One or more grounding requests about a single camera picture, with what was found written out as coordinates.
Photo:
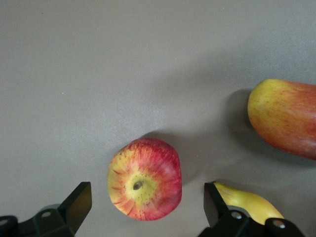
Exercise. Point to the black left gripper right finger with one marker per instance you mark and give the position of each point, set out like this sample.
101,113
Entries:
217,212

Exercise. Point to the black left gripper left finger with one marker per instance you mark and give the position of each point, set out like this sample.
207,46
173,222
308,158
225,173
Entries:
74,209

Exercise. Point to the yellow banana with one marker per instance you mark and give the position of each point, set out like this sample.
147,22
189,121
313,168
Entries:
249,202

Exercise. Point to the red yellow striped apple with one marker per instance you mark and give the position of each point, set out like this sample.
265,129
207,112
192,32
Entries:
148,177

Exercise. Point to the red yellow mango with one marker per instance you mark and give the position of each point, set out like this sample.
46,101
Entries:
286,118

